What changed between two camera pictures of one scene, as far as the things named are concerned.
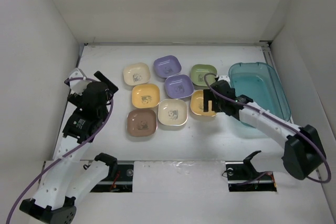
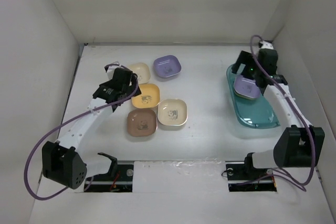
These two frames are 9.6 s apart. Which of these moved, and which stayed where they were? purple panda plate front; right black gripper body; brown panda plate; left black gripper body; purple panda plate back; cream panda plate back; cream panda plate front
Moved: right black gripper body; left black gripper body; purple panda plate front
Stayed: brown panda plate; cream panda plate back; purple panda plate back; cream panda plate front
